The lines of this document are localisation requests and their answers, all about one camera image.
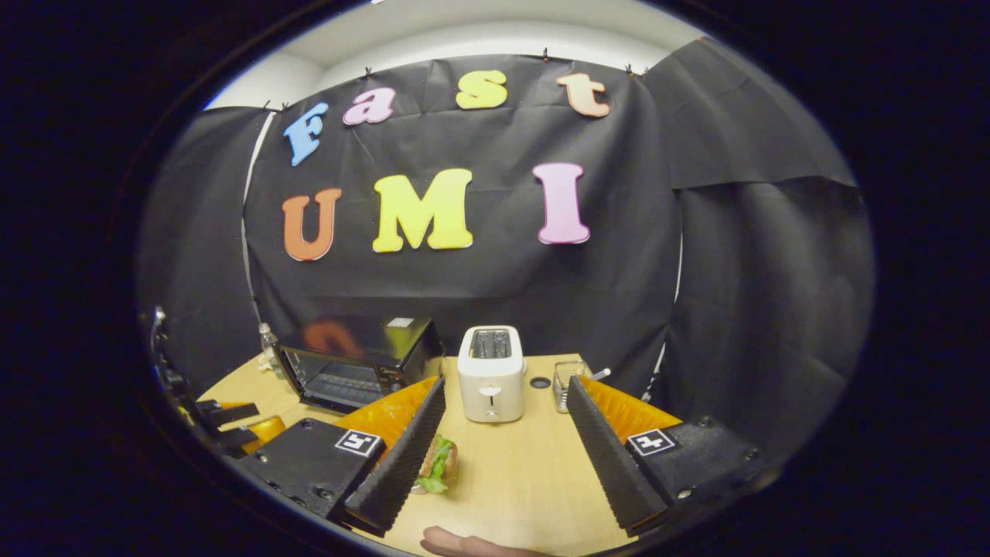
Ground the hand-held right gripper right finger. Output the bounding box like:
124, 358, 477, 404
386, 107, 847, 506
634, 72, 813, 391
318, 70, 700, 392
566, 375, 774, 537

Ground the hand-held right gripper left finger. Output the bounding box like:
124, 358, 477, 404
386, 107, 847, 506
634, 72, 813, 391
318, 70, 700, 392
232, 375, 448, 537

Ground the lettuce sandwich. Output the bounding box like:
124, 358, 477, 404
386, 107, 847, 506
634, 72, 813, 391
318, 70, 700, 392
413, 435, 459, 496

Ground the black electric oven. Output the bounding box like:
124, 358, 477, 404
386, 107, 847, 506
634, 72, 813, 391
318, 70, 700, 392
275, 313, 446, 415

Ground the clear plastic water bottle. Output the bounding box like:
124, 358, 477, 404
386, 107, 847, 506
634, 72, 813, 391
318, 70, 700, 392
258, 323, 285, 380

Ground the clear glass utensil holder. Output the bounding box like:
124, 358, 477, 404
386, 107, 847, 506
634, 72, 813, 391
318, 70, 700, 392
552, 360, 593, 415

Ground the white toaster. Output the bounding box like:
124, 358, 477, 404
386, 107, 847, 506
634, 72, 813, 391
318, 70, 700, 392
456, 325, 527, 424

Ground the black backdrop cloth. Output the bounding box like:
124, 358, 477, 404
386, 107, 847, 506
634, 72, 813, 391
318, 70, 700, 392
138, 35, 875, 457

